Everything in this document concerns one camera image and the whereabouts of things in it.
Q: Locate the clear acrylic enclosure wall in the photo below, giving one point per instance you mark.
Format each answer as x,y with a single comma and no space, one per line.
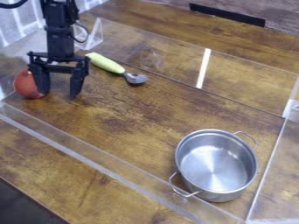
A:
94,156

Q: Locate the silver metal pot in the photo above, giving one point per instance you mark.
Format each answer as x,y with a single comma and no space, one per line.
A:
217,165

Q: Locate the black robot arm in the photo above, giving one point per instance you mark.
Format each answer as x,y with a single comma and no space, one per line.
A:
62,16

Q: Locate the black strip on table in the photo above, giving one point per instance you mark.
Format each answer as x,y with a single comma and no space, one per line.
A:
229,15

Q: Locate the yellow-handled metal spoon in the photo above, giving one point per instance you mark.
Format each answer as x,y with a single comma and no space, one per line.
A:
107,64

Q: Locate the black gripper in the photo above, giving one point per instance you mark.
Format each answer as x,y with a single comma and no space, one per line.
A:
43,64

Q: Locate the red white-spotted toy mushroom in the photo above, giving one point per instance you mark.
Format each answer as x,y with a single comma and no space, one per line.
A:
25,85

